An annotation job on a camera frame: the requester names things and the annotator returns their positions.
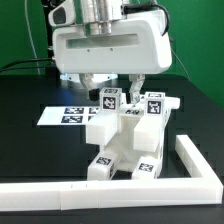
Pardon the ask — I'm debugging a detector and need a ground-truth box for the black camera stand pole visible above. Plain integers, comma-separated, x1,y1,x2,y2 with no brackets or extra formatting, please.
44,0,53,58

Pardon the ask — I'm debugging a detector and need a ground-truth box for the white chair back part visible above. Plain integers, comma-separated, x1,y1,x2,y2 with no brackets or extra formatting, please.
86,92,180,153

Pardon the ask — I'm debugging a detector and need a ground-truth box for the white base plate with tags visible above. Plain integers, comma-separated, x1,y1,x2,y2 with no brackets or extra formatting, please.
37,106,99,126

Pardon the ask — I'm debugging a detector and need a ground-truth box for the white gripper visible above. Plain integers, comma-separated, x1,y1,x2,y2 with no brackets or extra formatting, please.
53,10,172,104

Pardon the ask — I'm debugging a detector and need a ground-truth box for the white chair seat part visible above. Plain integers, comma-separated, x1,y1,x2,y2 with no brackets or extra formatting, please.
105,109,167,173

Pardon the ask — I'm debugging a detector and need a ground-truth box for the black cable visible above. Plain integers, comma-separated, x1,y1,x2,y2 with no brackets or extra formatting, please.
0,57,58,75

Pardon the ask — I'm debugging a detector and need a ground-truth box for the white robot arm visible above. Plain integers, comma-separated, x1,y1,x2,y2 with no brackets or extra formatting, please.
48,0,172,103

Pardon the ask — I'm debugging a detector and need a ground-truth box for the white U-shaped frame obstacle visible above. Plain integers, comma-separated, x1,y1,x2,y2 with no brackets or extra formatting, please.
0,135,223,212

